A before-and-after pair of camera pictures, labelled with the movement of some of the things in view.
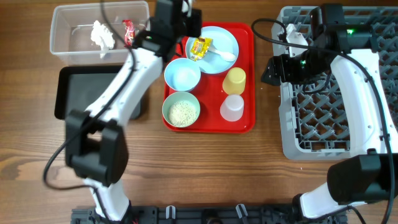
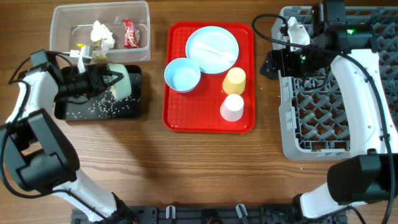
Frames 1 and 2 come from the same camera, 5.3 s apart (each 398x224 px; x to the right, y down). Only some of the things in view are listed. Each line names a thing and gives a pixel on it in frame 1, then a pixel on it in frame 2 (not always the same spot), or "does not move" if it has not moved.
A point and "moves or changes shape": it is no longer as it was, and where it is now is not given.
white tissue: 101,36 does not move
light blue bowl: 182,74 does not move
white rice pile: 182,114 moves or changes shape
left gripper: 193,22 to 94,81
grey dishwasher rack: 314,115 does not move
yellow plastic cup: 234,81 does not move
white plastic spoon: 226,56 does not move
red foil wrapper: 129,33 does not move
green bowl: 181,109 moves or changes shape
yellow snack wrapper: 199,48 to 93,45
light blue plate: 223,40 does not move
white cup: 232,107 does not move
